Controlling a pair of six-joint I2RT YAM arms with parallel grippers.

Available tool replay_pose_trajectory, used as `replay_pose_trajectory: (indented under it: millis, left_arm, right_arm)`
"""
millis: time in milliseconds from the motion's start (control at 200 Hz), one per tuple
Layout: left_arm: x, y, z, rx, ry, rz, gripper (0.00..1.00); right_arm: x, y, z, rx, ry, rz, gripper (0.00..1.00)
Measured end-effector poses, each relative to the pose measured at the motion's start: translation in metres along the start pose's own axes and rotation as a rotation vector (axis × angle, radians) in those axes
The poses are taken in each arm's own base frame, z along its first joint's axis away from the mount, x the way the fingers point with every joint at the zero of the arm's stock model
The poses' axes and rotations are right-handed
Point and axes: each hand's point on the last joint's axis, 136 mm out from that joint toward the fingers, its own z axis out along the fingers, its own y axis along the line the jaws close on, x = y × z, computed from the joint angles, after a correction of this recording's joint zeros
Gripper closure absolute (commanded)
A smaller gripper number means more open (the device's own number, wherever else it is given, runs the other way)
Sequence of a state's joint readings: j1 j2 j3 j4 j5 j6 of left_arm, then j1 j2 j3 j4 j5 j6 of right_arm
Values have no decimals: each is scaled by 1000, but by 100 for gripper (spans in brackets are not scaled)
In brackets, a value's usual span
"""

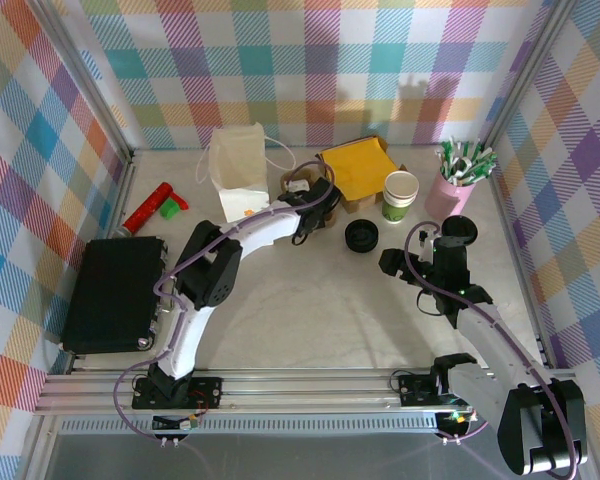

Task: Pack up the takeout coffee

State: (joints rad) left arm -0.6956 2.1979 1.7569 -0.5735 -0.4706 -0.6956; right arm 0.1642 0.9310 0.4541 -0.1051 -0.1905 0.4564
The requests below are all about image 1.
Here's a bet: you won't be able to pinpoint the red glitter tube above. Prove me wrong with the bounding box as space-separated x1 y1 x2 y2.
113 182 175 236

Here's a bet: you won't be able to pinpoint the small controller board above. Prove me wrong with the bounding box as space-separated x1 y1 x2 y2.
435 409 477 427
152 412 202 432

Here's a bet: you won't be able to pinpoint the black carrying case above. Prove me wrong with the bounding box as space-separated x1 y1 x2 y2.
60 236 179 355

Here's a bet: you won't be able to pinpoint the black round lid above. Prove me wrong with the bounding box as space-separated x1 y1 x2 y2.
343 219 380 255

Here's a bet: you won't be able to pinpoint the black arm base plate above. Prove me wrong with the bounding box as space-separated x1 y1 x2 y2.
397 373 481 407
132 376 225 411

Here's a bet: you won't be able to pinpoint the brown pulp cup carrier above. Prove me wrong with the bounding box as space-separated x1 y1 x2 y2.
278 167 342 226

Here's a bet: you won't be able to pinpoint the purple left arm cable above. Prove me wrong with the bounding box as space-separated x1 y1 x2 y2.
113 162 337 441

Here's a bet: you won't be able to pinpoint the brown cardboard napkin box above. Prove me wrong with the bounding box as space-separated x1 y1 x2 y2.
315 135 409 215

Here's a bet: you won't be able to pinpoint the green white paper straws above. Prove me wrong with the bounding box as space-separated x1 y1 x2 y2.
433 138 499 187

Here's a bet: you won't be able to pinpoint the pink straw holder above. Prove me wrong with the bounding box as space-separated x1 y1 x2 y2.
424 169 476 224

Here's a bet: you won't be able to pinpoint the aluminium side rail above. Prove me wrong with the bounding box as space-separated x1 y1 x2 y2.
487 169 554 371
42 149 137 374

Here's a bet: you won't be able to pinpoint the white paper takeout bag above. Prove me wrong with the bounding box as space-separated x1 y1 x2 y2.
196 124 297 225

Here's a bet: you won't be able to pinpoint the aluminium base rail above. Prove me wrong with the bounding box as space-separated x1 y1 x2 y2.
34 367 579 416

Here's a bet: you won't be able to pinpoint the aluminium frame post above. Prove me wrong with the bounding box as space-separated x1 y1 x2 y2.
27 0 135 164
478 0 579 149

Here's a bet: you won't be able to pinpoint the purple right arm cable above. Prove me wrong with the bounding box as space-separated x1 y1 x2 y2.
403 222 581 476

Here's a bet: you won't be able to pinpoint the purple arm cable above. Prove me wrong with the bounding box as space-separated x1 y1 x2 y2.
113 162 337 441
403 222 581 476

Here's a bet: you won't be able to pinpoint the grey slotted cable duct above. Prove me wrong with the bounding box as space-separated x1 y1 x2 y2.
59 417 441 435

